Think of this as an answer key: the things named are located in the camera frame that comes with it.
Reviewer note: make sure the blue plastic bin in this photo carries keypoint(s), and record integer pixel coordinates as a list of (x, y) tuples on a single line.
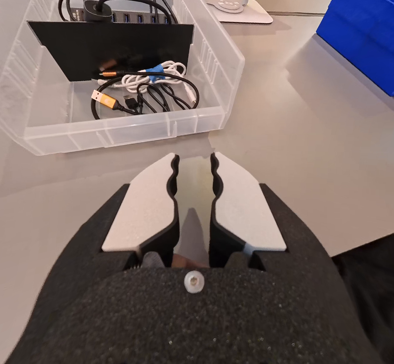
[(354, 38)]

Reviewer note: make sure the black bin divider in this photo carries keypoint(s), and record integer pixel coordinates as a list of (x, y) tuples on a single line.
[(107, 47)]

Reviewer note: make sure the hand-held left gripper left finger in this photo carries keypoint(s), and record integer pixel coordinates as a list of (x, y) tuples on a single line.
[(141, 213)]

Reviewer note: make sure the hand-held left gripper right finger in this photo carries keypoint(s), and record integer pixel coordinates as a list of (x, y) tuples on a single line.
[(249, 213)]

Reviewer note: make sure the clear plastic bin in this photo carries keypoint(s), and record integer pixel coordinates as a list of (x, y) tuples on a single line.
[(123, 130)]

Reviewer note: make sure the person's dark trousers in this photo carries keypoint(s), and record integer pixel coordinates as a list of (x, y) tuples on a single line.
[(369, 293)]

